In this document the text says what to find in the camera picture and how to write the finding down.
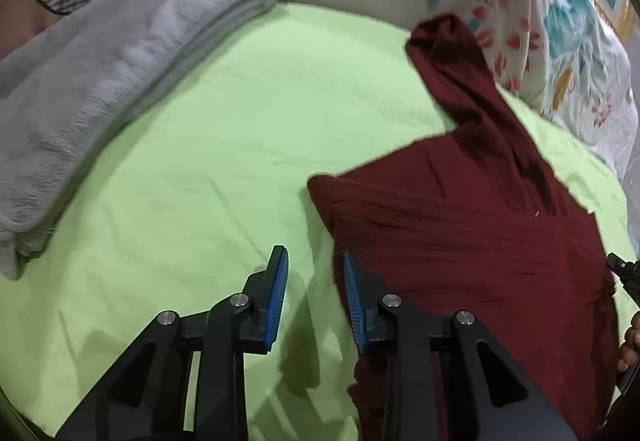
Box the floral quilt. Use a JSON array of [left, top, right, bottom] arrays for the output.
[[185, 0, 640, 182]]

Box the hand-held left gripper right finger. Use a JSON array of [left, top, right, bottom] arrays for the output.
[[341, 248, 583, 441]]

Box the grey folded towel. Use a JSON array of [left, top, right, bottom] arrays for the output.
[[0, 0, 284, 281]]

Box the person's right hand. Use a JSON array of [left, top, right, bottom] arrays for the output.
[[617, 311, 640, 374]]

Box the maroon knit sweater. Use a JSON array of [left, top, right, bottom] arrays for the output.
[[306, 14, 621, 441]]

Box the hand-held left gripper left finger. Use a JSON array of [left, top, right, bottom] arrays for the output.
[[55, 245, 291, 441]]

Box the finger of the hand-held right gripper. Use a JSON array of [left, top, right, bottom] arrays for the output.
[[606, 252, 640, 309]]

